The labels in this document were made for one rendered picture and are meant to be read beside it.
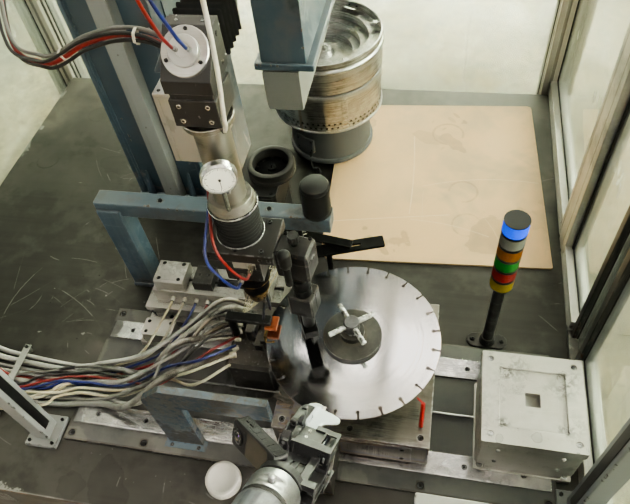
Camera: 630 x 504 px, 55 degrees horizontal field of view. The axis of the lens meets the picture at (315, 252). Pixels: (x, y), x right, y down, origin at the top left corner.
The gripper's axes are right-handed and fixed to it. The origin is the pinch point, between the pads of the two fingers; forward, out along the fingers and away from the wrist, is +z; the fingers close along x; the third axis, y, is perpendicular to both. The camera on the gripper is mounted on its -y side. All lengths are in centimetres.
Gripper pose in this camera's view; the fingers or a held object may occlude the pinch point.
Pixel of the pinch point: (314, 409)
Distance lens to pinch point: 105.1
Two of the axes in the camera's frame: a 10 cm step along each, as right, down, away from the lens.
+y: 9.2, 2.5, -2.8
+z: 3.5, -2.7, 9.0
